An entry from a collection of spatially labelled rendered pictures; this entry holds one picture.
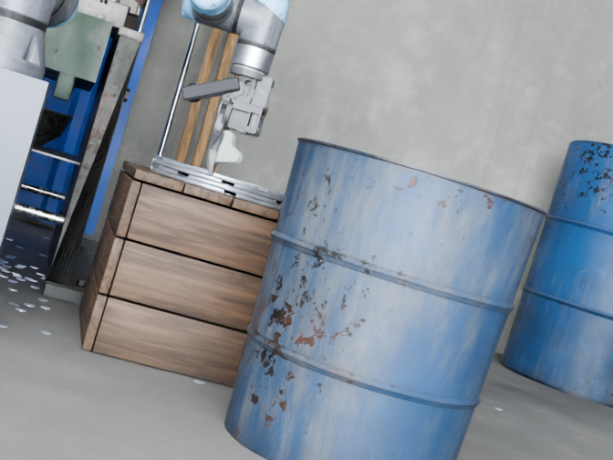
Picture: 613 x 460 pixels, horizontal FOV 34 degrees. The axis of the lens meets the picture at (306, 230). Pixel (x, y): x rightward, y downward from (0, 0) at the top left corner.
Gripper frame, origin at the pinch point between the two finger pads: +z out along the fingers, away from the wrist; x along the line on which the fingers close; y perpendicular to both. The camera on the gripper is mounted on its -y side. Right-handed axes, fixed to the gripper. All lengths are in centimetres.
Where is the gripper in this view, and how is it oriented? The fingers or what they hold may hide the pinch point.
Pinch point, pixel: (208, 168)
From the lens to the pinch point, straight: 195.1
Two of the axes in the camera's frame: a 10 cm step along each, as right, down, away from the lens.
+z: -2.9, 9.6, 0.3
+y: 9.5, 2.9, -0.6
